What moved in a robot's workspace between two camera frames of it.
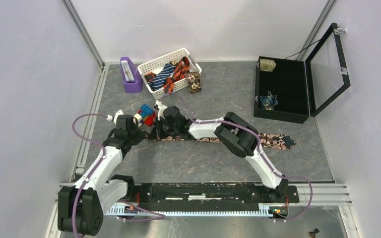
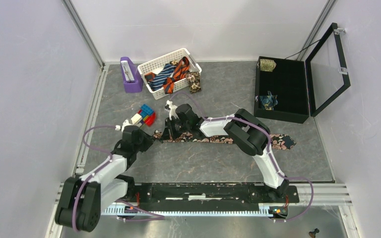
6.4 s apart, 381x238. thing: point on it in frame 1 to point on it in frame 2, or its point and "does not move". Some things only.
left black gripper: (141, 135) to (148, 140)
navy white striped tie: (158, 81) does not move
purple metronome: (132, 77) does not move
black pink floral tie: (267, 141) does not move
